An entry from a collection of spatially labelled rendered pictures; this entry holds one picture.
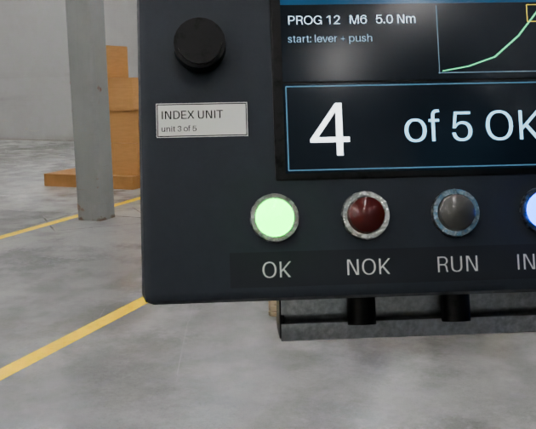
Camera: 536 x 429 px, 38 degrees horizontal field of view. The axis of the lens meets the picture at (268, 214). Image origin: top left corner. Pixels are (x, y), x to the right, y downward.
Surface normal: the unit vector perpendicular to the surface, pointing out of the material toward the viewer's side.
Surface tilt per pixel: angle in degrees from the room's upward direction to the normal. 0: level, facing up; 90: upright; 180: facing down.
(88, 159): 90
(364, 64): 75
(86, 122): 90
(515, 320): 90
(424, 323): 90
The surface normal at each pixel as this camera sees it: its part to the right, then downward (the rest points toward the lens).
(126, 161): -0.36, 0.17
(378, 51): 0.05, -0.09
